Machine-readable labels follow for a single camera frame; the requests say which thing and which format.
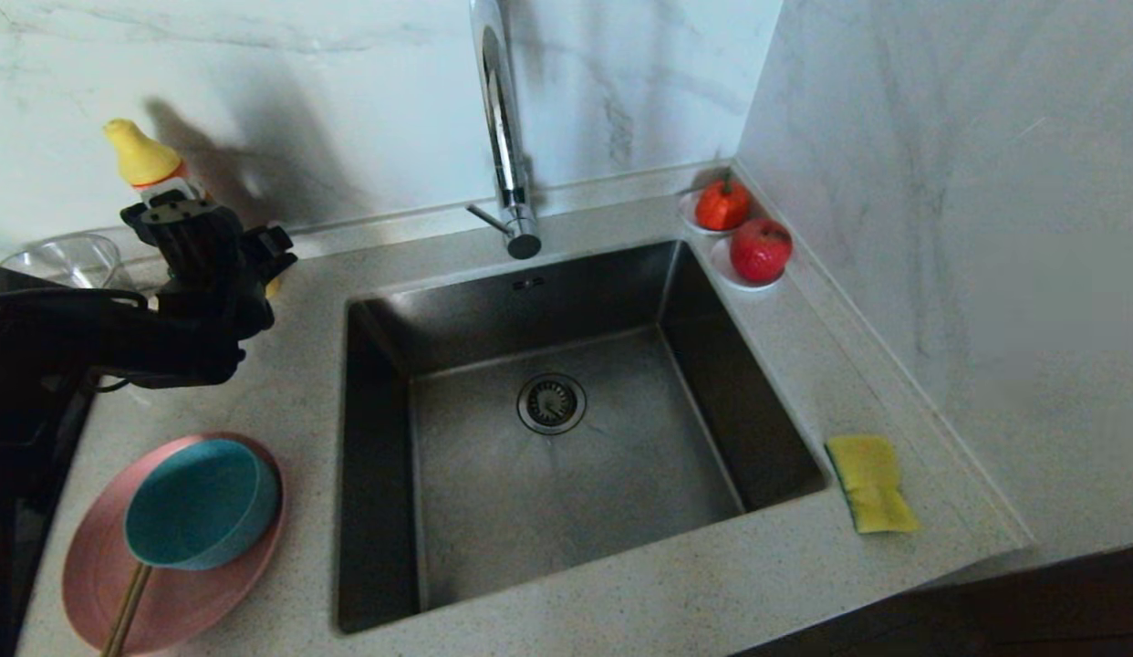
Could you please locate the orange detergent bottle yellow cap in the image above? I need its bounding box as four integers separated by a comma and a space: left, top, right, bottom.
104, 119, 283, 300

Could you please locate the stainless steel sink basin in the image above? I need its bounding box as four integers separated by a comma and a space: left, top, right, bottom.
334, 239, 827, 635

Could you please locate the yellow and green sponge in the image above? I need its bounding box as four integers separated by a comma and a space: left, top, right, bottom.
824, 434, 921, 535

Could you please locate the clear glass bowl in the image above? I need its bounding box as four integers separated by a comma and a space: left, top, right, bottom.
0, 233, 134, 293

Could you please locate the teal bowl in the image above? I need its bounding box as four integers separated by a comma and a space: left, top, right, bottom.
124, 438, 283, 571

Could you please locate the chrome kitchen faucet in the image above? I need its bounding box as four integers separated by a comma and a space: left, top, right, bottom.
466, 0, 543, 261

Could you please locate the round metal drain strainer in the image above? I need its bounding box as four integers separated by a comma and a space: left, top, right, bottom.
516, 372, 587, 436

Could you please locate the pink round plate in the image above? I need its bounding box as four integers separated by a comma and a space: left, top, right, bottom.
62, 432, 289, 653

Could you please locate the black cooktop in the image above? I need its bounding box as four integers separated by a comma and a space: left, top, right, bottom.
0, 392, 93, 657

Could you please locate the small white dish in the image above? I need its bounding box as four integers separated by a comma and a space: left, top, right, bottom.
710, 235, 786, 293
679, 187, 754, 238

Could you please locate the red tomato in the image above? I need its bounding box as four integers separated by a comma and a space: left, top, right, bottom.
694, 173, 752, 232

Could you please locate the red apple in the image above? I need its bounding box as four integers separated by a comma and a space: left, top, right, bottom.
731, 217, 794, 284

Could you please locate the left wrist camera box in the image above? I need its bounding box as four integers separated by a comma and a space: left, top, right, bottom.
120, 196, 223, 234

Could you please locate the gold slim utensil handle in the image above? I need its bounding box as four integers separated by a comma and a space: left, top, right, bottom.
101, 561, 154, 657

